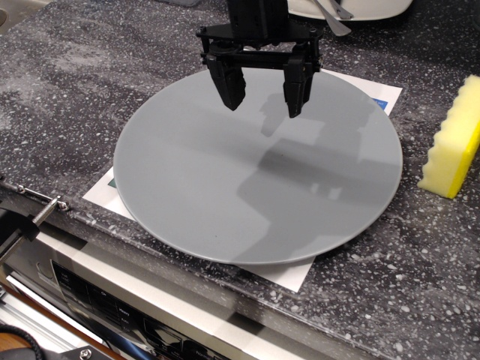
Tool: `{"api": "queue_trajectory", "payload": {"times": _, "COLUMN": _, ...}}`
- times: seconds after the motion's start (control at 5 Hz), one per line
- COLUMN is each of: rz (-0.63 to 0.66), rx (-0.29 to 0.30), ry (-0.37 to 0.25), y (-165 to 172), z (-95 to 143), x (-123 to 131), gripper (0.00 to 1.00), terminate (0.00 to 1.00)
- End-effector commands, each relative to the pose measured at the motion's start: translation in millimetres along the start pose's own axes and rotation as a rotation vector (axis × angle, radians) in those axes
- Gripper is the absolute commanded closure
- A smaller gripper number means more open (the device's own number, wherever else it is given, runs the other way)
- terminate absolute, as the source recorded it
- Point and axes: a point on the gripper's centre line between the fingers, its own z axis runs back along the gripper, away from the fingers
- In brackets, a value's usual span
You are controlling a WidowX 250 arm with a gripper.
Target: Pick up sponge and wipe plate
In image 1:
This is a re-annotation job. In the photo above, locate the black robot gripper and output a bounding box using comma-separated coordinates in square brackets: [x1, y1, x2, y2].
[196, 1, 323, 118]

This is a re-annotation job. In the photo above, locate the yellow sponge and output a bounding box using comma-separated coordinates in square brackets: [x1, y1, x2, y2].
[418, 75, 479, 199]

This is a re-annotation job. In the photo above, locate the grey round plate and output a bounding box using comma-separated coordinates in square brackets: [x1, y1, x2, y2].
[113, 69, 403, 265]

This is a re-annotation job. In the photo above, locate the metal spoon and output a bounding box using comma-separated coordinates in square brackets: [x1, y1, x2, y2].
[313, 0, 351, 37]

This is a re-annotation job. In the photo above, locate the metal fork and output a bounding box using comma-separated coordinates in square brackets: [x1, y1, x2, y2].
[330, 0, 354, 20]

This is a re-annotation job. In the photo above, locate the white bowl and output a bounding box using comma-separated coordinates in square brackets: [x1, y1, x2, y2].
[288, 0, 413, 21]

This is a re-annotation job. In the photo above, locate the stainless dishwasher front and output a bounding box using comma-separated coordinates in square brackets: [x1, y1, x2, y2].
[1, 227, 369, 359]

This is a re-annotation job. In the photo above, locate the black metal clamp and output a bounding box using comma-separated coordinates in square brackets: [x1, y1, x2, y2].
[1, 175, 71, 266]

